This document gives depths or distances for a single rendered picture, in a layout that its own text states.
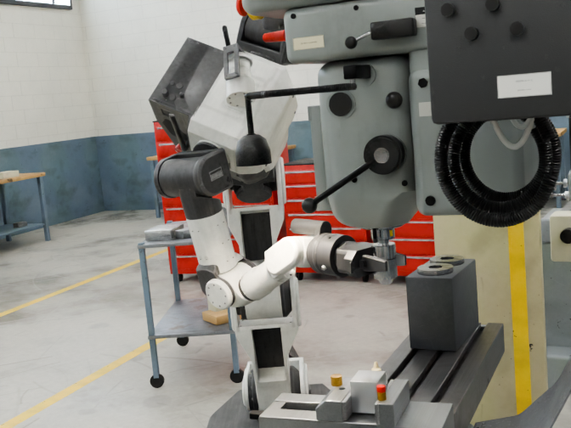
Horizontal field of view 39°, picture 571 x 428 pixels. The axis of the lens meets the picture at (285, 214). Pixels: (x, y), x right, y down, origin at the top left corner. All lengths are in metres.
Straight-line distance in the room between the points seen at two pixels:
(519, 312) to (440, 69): 2.31
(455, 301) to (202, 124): 0.75
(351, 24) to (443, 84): 0.35
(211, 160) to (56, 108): 10.71
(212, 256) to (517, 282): 1.72
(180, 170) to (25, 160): 10.09
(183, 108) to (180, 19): 10.33
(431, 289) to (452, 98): 0.94
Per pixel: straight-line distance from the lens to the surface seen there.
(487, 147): 1.40
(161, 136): 7.14
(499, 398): 3.52
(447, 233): 3.36
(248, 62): 1.87
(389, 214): 1.51
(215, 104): 1.93
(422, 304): 2.04
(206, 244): 1.89
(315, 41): 1.48
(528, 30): 1.14
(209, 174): 1.84
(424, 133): 1.42
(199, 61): 2.00
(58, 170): 12.42
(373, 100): 1.47
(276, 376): 2.44
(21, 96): 11.99
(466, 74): 1.15
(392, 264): 1.59
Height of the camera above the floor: 1.58
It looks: 8 degrees down
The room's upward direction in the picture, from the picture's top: 5 degrees counter-clockwise
